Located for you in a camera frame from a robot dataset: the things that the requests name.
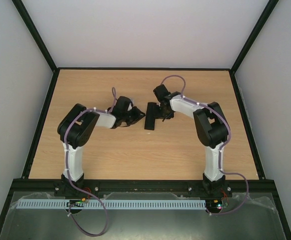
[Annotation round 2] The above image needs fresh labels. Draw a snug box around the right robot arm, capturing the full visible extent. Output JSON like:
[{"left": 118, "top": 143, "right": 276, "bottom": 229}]
[{"left": 153, "top": 84, "right": 231, "bottom": 196}]

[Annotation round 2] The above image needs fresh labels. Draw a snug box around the metal plate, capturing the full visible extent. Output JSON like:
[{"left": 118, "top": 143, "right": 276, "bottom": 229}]
[{"left": 0, "top": 192, "right": 286, "bottom": 240}]

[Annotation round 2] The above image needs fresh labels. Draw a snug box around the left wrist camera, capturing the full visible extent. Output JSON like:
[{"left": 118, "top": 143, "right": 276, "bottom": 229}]
[{"left": 127, "top": 99, "right": 134, "bottom": 111}]

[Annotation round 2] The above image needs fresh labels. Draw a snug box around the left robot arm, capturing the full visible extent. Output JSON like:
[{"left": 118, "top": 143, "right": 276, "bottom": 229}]
[{"left": 55, "top": 96, "right": 146, "bottom": 197}]

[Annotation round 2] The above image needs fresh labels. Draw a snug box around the purple cable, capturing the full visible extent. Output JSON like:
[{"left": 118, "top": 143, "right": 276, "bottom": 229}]
[
  {"left": 63, "top": 86, "right": 110, "bottom": 237},
  {"left": 159, "top": 74, "right": 249, "bottom": 217}
]

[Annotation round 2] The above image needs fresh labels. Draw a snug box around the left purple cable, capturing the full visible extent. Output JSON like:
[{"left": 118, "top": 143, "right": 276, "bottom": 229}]
[{"left": 63, "top": 86, "right": 110, "bottom": 237}]

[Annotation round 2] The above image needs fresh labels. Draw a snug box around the black aluminium frame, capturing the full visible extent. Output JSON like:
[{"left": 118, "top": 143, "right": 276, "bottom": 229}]
[{"left": 0, "top": 0, "right": 291, "bottom": 240}]

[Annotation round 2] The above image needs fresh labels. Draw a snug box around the black glasses case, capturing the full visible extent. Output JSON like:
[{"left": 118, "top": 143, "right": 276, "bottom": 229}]
[{"left": 144, "top": 102, "right": 160, "bottom": 131}]

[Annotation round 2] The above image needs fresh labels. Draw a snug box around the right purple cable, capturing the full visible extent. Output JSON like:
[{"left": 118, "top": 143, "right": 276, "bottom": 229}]
[{"left": 159, "top": 74, "right": 249, "bottom": 217}]

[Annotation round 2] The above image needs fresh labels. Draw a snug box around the light blue cable duct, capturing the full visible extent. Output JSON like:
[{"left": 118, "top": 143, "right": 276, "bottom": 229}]
[{"left": 16, "top": 199, "right": 206, "bottom": 210}]

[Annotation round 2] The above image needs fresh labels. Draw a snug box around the black mounting rail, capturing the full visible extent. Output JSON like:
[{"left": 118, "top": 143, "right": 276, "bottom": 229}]
[{"left": 10, "top": 177, "right": 276, "bottom": 198}]

